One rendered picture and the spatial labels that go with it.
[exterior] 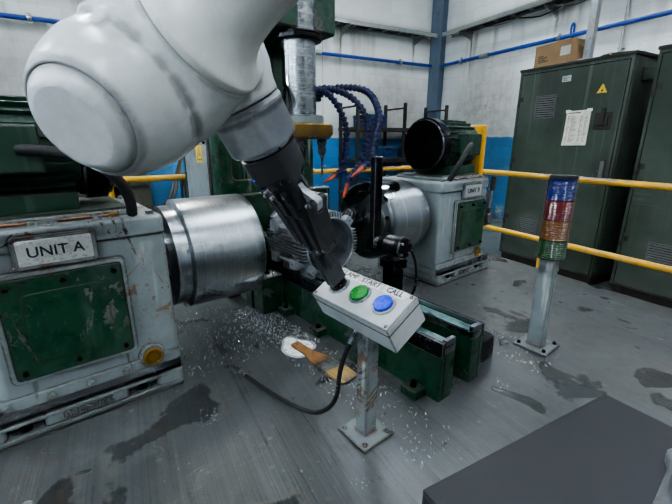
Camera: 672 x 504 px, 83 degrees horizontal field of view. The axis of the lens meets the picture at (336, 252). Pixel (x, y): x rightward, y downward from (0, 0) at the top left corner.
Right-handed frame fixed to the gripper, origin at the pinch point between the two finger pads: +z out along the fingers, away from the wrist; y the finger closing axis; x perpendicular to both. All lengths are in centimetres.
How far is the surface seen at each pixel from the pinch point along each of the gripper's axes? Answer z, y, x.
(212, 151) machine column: -9, 67, -16
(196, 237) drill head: -3.8, 32.7, 8.1
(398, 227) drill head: 31, 31, -42
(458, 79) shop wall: 184, 393, -589
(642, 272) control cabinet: 240, 25, -259
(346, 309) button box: 4.6, -5.1, 3.3
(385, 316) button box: 4.6, -11.6, 1.5
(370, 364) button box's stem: 15.8, -6.3, 4.7
